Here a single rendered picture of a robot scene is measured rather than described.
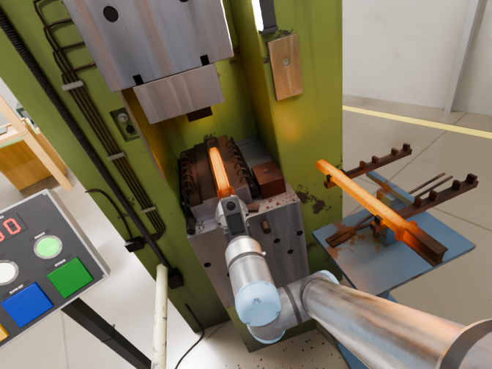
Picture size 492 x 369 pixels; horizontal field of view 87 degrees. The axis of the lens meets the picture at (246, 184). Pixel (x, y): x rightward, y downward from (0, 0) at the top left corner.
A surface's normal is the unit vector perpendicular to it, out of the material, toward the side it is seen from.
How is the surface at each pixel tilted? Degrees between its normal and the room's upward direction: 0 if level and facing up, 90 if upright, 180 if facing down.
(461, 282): 0
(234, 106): 90
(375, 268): 0
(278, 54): 90
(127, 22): 90
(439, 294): 0
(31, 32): 90
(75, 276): 60
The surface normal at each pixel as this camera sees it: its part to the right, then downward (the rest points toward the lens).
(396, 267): -0.22, -0.78
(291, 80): 0.23, 0.55
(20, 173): 0.63, 0.35
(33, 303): 0.42, -0.07
